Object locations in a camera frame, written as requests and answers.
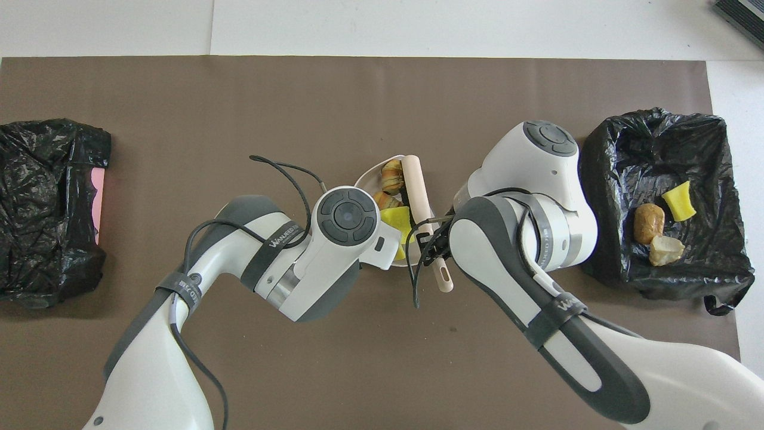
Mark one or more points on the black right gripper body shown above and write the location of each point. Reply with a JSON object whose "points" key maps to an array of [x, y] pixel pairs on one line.
{"points": [[444, 243]]}

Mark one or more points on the yellow foam wedge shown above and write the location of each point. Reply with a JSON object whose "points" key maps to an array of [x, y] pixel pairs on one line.
{"points": [[679, 202], [401, 251], [395, 218]]}

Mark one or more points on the beige hand brush black bristles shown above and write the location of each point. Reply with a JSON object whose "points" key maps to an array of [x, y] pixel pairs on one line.
{"points": [[418, 185]]}

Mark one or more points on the pale pink plastic dustpan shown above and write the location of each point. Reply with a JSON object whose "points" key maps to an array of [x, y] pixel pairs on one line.
{"points": [[365, 177]]}

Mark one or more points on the brown toy bread roll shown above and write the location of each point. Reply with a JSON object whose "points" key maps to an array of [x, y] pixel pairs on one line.
{"points": [[649, 224]]}

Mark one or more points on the small toy croissant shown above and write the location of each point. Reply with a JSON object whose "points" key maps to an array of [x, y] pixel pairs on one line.
{"points": [[665, 251]]}

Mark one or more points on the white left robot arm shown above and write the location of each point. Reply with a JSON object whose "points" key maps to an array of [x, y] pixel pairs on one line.
{"points": [[149, 370]]}

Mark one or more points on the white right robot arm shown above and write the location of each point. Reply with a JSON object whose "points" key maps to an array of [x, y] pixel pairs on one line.
{"points": [[537, 173]]}

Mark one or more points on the black trash bag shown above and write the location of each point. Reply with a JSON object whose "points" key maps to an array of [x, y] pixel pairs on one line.
{"points": [[42, 209], [627, 155]]}

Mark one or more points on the pink plastic bin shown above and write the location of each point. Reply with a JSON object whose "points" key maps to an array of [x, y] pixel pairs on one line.
{"points": [[97, 203]]}

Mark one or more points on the brown paper table mat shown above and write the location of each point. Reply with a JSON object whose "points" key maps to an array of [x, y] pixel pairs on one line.
{"points": [[179, 119]]}

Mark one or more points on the dark grey ribbed device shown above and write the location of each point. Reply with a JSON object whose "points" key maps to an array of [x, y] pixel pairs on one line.
{"points": [[743, 18]]}

